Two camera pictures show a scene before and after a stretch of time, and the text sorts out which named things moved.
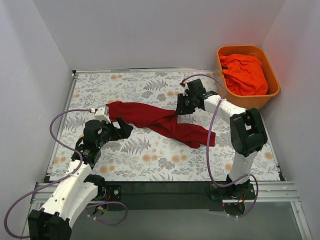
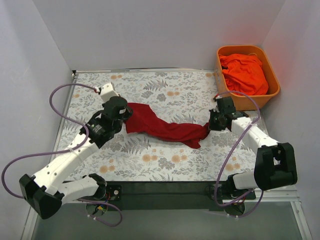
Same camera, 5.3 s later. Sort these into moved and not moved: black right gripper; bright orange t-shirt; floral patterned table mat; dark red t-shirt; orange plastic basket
Moved: black right gripper; dark red t-shirt
Not moved: floral patterned table mat; orange plastic basket; bright orange t-shirt
